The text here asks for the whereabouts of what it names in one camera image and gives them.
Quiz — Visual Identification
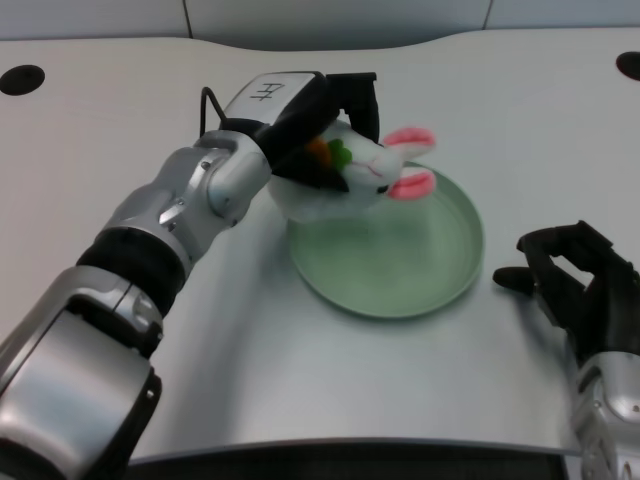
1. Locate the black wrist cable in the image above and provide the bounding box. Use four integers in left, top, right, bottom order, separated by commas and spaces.
199, 87, 231, 139

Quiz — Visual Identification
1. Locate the white rabbit doll with carrot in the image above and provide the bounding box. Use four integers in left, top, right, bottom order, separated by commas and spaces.
267, 117, 439, 224

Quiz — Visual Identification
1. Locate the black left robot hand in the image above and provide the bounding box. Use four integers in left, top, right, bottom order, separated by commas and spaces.
219, 71, 385, 195

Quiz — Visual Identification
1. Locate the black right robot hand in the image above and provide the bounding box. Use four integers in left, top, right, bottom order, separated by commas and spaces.
492, 219, 640, 369

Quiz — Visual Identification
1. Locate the green round plate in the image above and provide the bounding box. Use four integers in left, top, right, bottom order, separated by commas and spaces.
285, 159, 486, 320

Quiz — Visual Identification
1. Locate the dark robot torso panel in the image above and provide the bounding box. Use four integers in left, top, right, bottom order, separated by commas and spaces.
127, 442, 584, 480

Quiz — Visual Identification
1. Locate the black table cable grommet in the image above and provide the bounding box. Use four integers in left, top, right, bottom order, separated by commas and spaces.
614, 50, 640, 81
0, 64, 46, 96

